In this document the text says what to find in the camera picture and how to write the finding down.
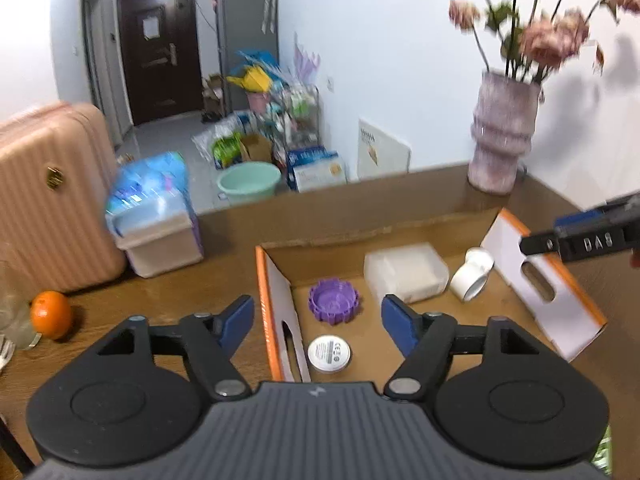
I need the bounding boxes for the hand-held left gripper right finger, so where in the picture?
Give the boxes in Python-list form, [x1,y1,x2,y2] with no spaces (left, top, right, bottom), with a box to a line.
[381,294,545,403]

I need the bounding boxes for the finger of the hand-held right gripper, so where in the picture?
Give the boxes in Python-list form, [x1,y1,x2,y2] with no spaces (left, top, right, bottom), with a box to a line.
[554,208,609,232]
[519,230,566,257]

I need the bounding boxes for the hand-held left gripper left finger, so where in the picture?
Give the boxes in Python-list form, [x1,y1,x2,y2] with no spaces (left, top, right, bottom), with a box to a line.
[92,295,255,402]

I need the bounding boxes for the orange cardboard box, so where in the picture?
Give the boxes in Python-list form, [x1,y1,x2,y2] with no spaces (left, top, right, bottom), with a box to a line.
[254,207,609,384]

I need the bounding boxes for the translucent white plastic container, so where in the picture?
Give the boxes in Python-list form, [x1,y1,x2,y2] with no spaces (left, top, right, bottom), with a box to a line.
[363,242,450,305]

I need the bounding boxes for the purple lid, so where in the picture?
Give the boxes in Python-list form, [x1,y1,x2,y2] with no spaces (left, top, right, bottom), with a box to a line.
[308,278,362,325]

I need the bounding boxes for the white round labelled lid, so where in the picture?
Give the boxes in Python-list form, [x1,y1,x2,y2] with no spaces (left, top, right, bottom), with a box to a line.
[307,334,354,375]

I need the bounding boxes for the white tape roll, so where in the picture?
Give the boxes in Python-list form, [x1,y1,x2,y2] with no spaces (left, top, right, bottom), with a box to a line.
[449,261,489,304]

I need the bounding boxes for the white storage bin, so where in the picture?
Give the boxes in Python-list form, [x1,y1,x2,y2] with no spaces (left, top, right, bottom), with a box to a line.
[115,201,205,280]

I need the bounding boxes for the textured pink vase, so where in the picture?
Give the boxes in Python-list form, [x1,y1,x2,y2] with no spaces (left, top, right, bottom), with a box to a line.
[467,69,544,195]

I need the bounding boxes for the green plastic basin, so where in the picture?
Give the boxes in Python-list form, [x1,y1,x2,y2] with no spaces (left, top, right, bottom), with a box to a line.
[217,161,283,206]

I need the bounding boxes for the blue tissue pack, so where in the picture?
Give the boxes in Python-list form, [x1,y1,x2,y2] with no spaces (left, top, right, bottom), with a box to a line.
[105,152,202,235]

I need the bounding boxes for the white board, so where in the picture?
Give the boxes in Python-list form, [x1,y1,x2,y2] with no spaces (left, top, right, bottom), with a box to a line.
[356,117,412,180]

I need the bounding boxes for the green bag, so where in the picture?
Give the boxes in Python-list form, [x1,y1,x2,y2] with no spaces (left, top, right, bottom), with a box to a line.
[212,132,244,169]

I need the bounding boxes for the blue and white boxes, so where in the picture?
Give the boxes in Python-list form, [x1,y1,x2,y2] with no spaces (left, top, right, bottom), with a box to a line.
[287,144,347,192]

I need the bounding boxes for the orange fruit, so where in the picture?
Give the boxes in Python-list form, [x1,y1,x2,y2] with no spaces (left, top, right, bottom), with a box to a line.
[30,290,75,341]

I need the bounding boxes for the dried pink roses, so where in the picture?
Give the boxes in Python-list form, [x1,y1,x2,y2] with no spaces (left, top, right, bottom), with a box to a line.
[434,0,640,87]

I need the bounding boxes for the clear glass cup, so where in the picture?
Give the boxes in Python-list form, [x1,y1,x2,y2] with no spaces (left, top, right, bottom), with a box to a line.
[0,294,42,352]

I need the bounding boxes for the pink ribbed suitcase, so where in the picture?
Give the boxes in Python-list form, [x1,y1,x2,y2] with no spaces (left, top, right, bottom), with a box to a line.
[0,101,127,294]

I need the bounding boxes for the yellow watering can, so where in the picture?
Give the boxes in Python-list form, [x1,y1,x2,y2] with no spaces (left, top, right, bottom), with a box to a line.
[225,66,274,94]

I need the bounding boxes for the purple decorative plant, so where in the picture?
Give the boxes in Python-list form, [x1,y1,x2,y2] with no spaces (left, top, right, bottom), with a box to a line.
[292,34,322,87]

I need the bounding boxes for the dark brown door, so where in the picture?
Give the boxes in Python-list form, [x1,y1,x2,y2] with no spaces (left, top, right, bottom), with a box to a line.
[115,0,204,127]

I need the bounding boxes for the grey refrigerator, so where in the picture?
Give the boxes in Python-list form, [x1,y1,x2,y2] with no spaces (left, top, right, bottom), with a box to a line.
[213,0,280,117]

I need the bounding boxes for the side door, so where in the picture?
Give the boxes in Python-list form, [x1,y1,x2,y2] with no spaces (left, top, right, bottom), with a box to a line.
[79,0,119,147]

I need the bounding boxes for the wire storage rack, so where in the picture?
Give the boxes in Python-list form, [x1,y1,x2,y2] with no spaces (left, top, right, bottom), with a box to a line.
[270,85,321,162]

